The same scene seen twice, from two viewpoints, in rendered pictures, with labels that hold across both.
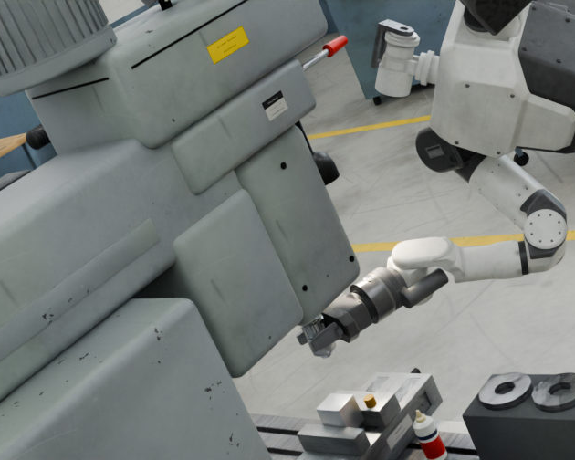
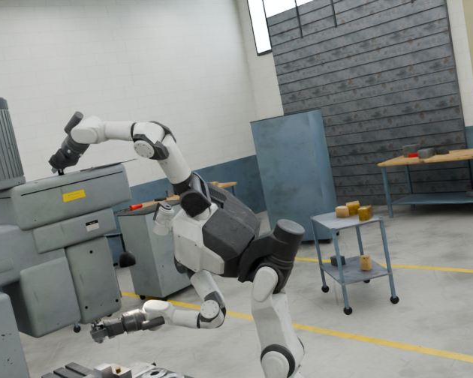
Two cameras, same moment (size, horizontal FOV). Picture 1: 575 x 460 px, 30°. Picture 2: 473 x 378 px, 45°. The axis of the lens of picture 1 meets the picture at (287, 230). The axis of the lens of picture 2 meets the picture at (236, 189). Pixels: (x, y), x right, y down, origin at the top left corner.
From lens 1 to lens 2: 79 cm
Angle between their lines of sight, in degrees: 12
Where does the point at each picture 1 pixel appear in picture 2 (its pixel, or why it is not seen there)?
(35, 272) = not seen: outside the picture
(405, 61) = (164, 220)
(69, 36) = not seen: outside the picture
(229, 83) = (69, 211)
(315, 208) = (103, 274)
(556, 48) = (220, 229)
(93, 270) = not seen: outside the picture
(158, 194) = (19, 250)
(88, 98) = (5, 203)
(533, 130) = (207, 262)
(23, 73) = not seen: outside the picture
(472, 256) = (177, 313)
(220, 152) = (56, 238)
